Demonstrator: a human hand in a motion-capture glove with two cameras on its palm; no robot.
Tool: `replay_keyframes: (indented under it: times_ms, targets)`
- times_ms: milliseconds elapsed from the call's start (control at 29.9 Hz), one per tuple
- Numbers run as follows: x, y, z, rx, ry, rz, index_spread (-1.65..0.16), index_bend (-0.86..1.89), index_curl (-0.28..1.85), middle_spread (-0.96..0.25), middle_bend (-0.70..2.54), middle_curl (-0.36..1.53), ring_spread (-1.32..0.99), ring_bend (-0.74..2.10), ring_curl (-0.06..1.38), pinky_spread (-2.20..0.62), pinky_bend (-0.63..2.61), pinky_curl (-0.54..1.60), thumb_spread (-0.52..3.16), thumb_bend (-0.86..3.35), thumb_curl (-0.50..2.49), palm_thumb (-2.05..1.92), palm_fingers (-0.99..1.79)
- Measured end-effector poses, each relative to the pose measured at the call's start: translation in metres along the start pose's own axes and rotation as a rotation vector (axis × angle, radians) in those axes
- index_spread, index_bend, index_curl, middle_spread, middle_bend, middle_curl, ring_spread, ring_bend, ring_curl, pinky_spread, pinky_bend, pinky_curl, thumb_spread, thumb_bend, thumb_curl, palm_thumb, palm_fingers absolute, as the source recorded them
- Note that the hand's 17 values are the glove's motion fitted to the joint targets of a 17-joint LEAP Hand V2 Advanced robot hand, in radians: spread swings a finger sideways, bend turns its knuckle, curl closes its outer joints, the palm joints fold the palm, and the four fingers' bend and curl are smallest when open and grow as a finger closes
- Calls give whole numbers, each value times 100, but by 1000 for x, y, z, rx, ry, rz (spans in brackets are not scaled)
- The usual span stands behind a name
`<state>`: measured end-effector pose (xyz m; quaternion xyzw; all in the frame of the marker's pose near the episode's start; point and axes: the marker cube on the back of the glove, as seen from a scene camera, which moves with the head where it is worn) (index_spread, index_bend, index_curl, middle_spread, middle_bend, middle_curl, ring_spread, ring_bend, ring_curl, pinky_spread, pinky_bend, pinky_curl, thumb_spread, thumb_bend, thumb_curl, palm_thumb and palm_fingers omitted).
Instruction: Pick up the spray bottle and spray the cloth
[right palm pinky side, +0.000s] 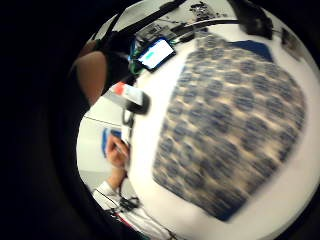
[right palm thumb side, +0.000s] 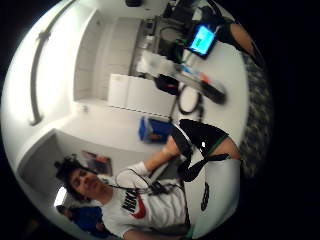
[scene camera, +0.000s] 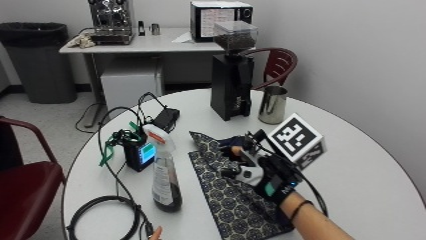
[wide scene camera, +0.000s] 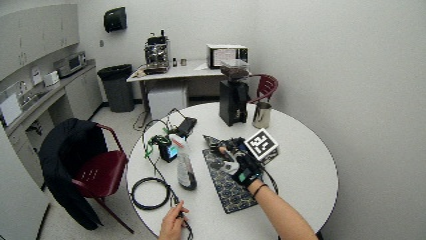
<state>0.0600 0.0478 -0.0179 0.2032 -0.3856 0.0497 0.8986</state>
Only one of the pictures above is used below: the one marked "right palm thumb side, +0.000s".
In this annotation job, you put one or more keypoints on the blue bin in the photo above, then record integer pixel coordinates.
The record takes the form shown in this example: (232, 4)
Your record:
(152, 130)

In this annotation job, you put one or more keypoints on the the person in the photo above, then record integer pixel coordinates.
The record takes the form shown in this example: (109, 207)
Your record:
(133, 206)

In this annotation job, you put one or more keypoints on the black machine on table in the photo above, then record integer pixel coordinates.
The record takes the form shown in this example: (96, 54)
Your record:
(171, 36)

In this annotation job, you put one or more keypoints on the clear plastic bag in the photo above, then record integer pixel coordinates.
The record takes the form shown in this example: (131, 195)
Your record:
(156, 63)

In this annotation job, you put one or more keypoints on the white low cabinet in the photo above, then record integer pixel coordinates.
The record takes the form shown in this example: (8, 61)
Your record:
(140, 93)

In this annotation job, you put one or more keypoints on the tablet with blue screen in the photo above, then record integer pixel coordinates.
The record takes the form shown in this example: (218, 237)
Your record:
(201, 40)

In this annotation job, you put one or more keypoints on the long black case with pens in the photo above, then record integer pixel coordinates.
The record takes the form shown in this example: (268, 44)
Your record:
(206, 85)

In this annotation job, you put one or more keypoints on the framed picture on wall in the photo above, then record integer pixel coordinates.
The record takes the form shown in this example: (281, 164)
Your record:
(97, 162)

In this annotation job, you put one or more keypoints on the black pouch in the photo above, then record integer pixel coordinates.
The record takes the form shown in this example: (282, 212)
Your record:
(166, 84)

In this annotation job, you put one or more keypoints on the grey ceiling light rail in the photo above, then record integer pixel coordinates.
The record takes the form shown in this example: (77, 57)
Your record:
(37, 66)

